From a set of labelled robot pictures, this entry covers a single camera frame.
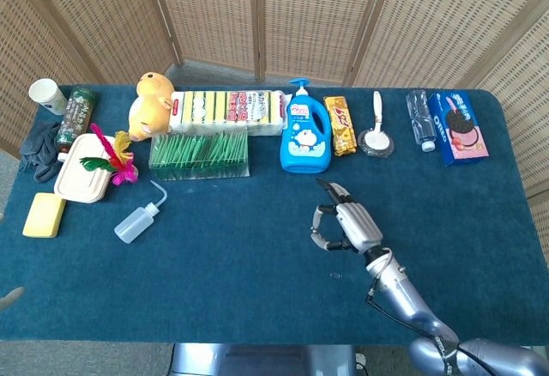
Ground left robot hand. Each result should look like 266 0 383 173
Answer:
0 286 26 312

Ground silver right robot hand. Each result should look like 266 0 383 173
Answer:
310 177 385 254

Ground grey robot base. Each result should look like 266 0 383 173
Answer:
168 343 358 376

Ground yellow sponge block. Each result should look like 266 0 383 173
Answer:
21 191 68 240

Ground yellow snack packet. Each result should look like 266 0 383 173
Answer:
322 94 359 158

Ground blue cartoon pump bottle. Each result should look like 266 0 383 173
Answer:
279 76 334 175

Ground clear plastic water bottle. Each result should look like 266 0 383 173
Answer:
405 88 439 154

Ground blue table cloth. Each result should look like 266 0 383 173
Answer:
0 83 549 347

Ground beige lidded lunch box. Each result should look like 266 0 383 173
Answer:
53 132 130 205

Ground blue Oreo cookie box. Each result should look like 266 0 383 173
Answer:
426 90 492 168

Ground translucent squeeze wash bottle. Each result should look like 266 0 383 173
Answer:
113 179 170 246

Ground dark grey cloth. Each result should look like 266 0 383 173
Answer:
17 119 63 185

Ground colourful feather shuttlecock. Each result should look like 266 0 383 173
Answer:
79 122 140 187

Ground clear box green tea bags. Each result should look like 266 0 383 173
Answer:
148 128 251 182

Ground yellow sponge multipack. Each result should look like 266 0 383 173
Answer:
168 88 290 138

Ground dark green drink bottle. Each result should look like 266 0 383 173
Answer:
54 87 98 164

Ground white paper cup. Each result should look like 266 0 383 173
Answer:
27 77 69 117

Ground woven rattan folding screen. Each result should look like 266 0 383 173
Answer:
0 0 549 265

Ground yellow plush toy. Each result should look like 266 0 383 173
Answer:
127 71 177 143

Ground white handled strainer spoon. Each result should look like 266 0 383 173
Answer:
356 90 395 159

